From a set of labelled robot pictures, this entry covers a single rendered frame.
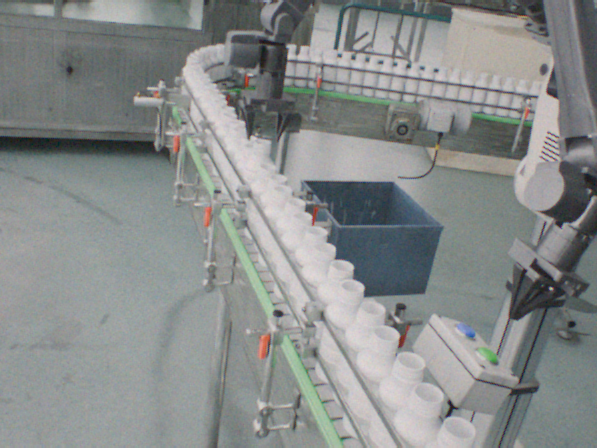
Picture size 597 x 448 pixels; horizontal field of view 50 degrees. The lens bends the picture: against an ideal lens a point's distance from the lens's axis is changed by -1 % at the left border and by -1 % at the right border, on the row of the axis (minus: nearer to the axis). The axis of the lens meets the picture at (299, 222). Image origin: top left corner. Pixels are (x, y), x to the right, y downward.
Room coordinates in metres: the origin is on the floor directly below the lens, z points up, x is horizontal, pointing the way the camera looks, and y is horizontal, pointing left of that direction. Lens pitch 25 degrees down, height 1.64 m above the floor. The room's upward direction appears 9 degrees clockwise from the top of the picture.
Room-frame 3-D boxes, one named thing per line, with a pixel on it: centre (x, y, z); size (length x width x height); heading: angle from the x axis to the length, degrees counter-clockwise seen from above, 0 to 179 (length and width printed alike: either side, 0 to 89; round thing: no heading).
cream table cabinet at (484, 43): (5.41, -1.53, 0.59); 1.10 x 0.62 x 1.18; 94
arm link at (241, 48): (1.31, 0.14, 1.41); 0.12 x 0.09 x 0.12; 112
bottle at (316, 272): (0.94, -0.05, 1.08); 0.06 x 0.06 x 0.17
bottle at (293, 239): (1.05, 0.00, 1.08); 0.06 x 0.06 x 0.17
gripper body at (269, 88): (1.33, 0.11, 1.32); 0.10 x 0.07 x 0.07; 112
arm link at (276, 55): (1.33, 0.11, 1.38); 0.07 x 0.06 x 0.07; 112
